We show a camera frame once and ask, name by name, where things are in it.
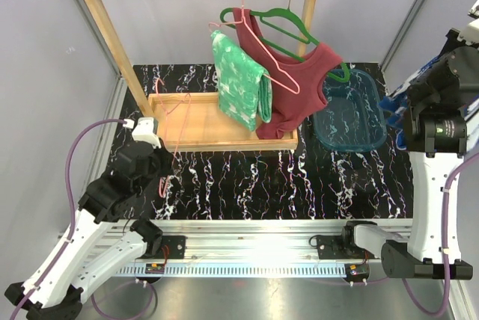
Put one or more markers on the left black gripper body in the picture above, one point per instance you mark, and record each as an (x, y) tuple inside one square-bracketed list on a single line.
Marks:
[(161, 167)]

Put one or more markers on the green white patterned trousers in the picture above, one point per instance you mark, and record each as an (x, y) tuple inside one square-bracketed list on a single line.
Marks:
[(244, 87)]

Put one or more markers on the blue patterned trousers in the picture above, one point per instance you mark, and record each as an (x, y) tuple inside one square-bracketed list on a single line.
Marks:
[(429, 109)]

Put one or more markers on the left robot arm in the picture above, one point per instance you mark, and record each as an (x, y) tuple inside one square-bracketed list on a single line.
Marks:
[(63, 283)]

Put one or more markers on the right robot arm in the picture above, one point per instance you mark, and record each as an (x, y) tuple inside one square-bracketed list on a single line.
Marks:
[(431, 250)]

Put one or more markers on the wooden clothes rack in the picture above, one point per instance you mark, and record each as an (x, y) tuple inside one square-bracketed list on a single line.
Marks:
[(188, 115)]

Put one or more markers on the maroon tank top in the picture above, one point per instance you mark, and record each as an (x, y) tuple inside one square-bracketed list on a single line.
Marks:
[(297, 86)]

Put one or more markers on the blue transparent plastic bin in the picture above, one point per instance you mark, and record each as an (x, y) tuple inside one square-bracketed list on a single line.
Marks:
[(352, 121)]

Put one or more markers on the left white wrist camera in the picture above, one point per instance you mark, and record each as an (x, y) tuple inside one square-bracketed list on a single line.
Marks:
[(145, 129)]

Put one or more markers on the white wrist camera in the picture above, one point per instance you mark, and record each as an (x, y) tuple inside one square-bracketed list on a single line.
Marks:
[(474, 17), (145, 129)]

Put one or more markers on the aluminium mounting rail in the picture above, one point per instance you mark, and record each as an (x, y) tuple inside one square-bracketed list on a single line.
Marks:
[(192, 248)]

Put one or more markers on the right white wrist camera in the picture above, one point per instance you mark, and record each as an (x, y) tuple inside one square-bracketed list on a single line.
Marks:
[(474, 17)]

